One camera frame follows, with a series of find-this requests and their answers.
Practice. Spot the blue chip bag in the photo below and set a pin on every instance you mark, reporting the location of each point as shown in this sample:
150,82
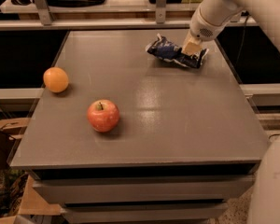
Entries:
170,52

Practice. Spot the cardboard box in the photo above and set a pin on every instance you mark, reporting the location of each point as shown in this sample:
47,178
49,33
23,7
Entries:
30,208

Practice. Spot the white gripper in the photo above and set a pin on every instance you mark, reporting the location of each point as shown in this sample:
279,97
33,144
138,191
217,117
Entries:
201,26

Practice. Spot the orange fruit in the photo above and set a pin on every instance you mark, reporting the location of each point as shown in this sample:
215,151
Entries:
55,79

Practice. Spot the red apple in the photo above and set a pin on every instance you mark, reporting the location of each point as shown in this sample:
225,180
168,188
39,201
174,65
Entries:
103,115

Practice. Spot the grey drawer cabinet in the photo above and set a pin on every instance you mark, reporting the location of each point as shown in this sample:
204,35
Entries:
187,139

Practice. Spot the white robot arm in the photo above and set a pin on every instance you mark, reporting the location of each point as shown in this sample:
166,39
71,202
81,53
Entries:
263,79

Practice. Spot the metal shelf rail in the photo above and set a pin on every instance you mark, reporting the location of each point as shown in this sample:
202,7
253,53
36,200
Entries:
112,14

